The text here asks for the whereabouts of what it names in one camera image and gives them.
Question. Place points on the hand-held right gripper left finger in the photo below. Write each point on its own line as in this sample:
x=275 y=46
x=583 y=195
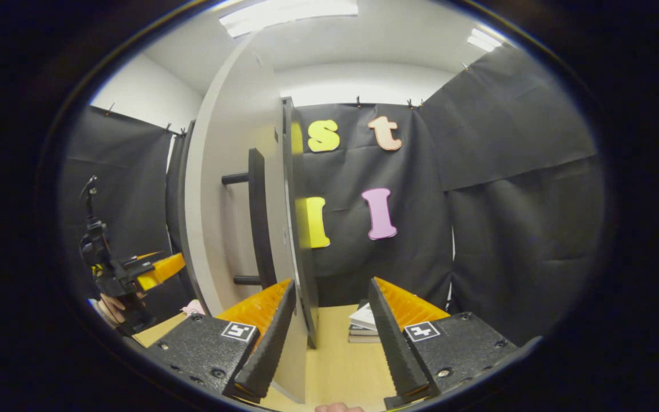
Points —
x=272 y=349

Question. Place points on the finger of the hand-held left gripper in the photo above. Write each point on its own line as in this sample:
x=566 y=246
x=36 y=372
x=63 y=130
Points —
x=161 y=272

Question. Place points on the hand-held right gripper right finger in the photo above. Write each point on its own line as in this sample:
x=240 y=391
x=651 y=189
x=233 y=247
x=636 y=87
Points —
x=401 y=355

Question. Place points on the light grey cabinet door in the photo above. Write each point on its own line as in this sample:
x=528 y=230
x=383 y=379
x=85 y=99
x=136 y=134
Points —
x=221 y=229

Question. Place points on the tan cover book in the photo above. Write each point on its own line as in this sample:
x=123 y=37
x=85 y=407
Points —
x=362 y=339

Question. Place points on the dark cover book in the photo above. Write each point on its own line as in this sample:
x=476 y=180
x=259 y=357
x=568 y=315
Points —
x=362 y=332

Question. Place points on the pink plush toy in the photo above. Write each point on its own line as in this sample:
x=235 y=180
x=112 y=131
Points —
x=194 y=308

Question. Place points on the white portrait cover book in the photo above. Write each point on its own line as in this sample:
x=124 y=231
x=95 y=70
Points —
x=362 y=317

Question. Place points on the black backdrop cloth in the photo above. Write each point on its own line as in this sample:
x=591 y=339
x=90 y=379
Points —
x=507 y=229

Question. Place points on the ceiling light panel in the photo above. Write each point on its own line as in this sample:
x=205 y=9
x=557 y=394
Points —
x=484 y=40
x=289 y=14

